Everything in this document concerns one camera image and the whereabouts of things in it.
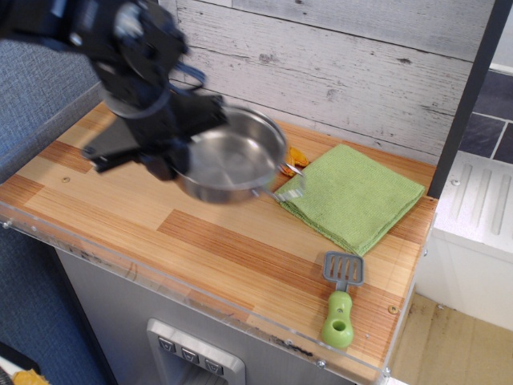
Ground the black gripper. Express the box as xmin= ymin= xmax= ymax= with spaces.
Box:
xmin=82 ymin=91 xmax=227 ymax=181

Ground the stainless steel pot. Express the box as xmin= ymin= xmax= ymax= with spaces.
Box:
xmin=176 ymin=107 xmax=306 ymax=204

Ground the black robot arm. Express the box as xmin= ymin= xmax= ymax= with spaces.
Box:
xmin=1 ymin=1 xmax=227 ymax=180

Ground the clear acrylic edge guard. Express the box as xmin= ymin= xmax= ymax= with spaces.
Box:
xmin=1 ymin=205 xmax=389 ymax=384

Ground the orange toy food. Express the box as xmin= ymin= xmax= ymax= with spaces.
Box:
xmin=281 ymin=146 xmax=309 ymax=176

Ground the silver dispenser button panel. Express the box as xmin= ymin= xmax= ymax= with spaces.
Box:
xmin=147 ymin=318 xmax=246 ymax=384

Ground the green folded cloth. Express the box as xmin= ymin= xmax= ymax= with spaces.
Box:
xmin=276 ymin=144 xmax=425 ymax=257

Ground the white cabinet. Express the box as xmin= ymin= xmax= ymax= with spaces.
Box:
xmin=416 ymin=152 xmax=512 ymax=330

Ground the grey spatula green handle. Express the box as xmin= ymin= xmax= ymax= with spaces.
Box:
xmin=321 ymin=251 xmax=364 ymax=349

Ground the dark grey right post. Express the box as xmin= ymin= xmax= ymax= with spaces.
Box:
xmin=427 ymin=0 xmax=512 ymax=199

